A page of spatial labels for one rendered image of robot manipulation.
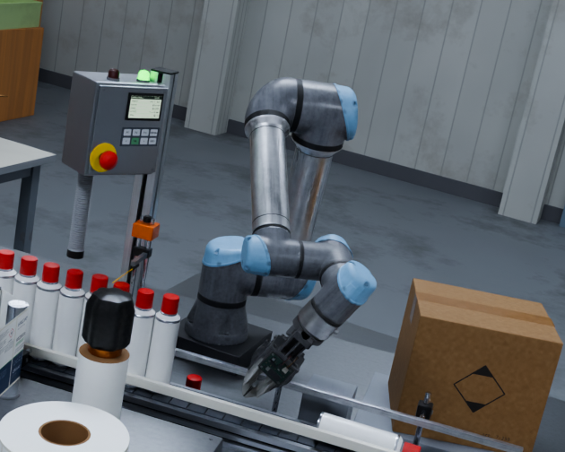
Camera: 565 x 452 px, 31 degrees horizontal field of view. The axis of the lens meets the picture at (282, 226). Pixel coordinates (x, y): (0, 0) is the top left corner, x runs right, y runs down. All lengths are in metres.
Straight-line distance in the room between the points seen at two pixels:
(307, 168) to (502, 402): 0.65
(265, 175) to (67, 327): 0.51
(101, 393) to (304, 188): 0.73
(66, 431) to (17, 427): 0.08
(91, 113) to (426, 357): 0.84
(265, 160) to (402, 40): 6.31
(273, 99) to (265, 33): 6.58
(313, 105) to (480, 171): 6.14
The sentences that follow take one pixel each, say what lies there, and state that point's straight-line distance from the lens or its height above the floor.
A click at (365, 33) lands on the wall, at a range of 8.40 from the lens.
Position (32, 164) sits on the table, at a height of 0.76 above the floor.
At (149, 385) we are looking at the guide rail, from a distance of 2.07.
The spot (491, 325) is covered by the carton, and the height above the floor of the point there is 1.12.
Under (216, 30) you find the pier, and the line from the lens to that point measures 8.62.
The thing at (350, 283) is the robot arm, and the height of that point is 1.23.
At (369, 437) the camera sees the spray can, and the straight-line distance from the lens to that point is 2.01.
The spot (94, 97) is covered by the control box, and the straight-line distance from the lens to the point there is 2.00.
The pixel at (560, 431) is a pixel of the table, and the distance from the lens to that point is 2.50.
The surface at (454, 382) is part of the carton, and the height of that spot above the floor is 0.99.
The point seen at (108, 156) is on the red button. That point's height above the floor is 1.34.
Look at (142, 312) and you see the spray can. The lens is 2.04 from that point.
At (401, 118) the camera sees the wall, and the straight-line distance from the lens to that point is 8.36.
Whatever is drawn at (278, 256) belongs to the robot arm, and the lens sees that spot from 1.93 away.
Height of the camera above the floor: 1.83
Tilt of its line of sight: 16 degrees down
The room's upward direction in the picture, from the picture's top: 11 degrees clockwise
